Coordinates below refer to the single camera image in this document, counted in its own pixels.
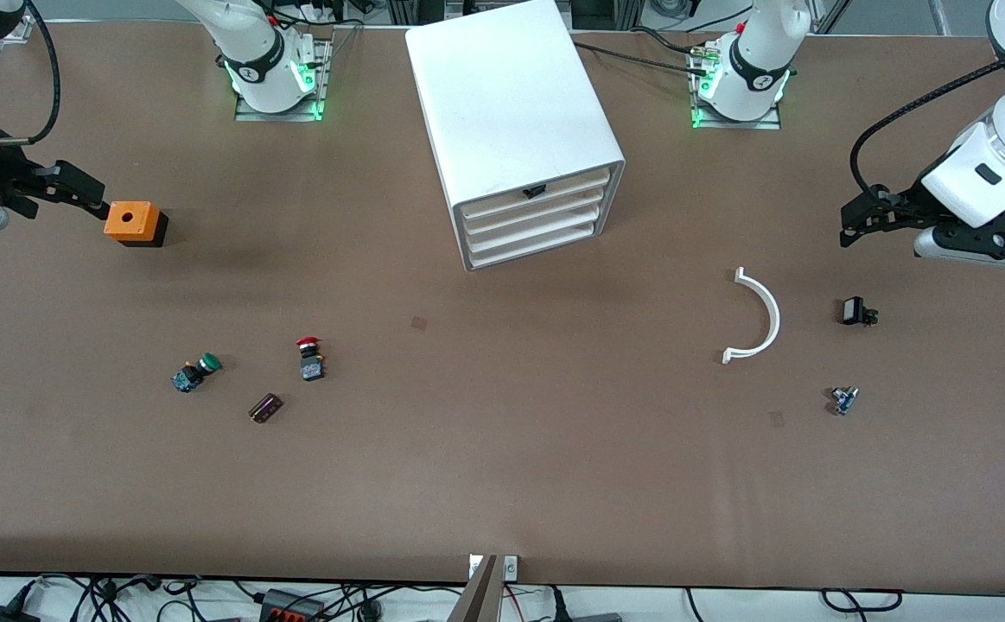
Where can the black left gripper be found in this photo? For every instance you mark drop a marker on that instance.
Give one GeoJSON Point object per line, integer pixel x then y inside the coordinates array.
{"type": "Point", "coordinates": [906, 205]}

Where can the red push button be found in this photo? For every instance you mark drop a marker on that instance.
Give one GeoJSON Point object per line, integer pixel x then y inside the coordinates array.
{"type": "Point", "coordinates": [310, 367]}

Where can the white plastic drawer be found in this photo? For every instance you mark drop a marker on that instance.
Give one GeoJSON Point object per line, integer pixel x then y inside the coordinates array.
{"type": "Point", "coordinates": [493, 252]}
{"type": "Point", "coordinates": [493, 222]}
{"type": "Point", "coordinates": [493, 238]}
{"type": "Point", "coordinates": [493, 206]}

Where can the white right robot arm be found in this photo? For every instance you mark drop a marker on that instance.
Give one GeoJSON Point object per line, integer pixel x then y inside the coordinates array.
{"type": "Point", "coordinates": [251, 43]}

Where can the green push button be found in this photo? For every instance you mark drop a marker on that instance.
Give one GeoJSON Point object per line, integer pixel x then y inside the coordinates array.
{"type": "Point", "coordinates": [191, 376]}

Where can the white drawer cabinet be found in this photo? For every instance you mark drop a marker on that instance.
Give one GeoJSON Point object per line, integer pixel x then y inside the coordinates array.
{"type": "Point", "coordinates": [502, 86]}

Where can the orange box with black base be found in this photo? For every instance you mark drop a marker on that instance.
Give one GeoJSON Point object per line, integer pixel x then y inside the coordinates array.
{"type": "Point", "coordinates": [130, 220]}

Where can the white curved plastic arc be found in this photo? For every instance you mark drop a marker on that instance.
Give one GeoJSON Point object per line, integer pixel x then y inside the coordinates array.
{"type": "Point", "coordinates": [775, 318]}

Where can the small blue electronic component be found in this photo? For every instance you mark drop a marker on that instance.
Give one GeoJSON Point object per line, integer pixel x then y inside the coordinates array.
{"type": "Point", "coordinates": [843, 400]}

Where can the small dark purple block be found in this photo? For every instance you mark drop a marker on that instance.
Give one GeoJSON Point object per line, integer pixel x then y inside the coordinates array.
{"type": "Point", "coordinates": [265, 408]}

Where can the black plug adapter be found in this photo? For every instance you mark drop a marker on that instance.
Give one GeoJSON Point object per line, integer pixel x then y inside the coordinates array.
{"type": "Point", "coordinates": [1, 615]}

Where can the black and orange power strip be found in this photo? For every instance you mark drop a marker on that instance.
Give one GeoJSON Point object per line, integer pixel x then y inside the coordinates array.
{"type": "Point", "coordinates": [290, 609]}

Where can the small black switch component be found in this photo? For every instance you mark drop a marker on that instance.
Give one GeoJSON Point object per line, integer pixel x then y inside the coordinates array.
{"type": "Point", "coordinates": [854, 311]}

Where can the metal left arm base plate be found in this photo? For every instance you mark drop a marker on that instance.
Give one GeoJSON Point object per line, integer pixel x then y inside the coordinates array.
{"type": "Point", "coordinates": [735, 125]}

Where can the aluminium frame strut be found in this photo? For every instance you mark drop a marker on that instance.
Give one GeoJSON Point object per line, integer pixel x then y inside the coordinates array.
{"type": "Point", "coordinates": [940, 17]}

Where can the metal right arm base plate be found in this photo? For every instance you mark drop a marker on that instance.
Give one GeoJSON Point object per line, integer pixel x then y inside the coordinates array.
{"type": "Point", "coordinates": [277, 117]}

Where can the small white metal bracket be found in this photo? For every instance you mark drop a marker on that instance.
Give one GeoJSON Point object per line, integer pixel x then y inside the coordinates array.
{"type": "Point", "coordinates": [511, 568]}

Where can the brown angled post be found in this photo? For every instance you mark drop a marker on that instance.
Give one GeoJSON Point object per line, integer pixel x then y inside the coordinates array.
{"type": "Point", "coordinates": [478, 600]}

